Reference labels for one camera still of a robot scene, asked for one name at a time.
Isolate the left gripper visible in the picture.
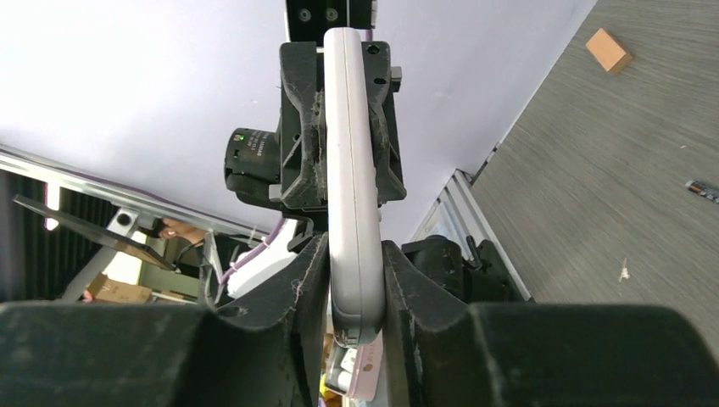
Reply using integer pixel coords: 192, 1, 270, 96
279, 0, 407, 209

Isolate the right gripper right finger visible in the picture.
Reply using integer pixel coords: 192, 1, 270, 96
382, 241, 718, 406

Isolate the small wooden block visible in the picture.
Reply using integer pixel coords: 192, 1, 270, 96
585, 28, 633, 75

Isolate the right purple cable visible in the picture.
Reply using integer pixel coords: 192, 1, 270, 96
215, 215, 287, 287

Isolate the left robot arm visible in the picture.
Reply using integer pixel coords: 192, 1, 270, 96
224, 1, 407, 229

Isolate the black battery left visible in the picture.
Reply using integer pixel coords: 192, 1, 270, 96
685, 180, 719, 204

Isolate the white remote control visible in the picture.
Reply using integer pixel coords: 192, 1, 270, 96
324, 28, 385, 348

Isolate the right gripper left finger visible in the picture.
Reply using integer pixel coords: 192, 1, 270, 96
1, 235, 329, 406

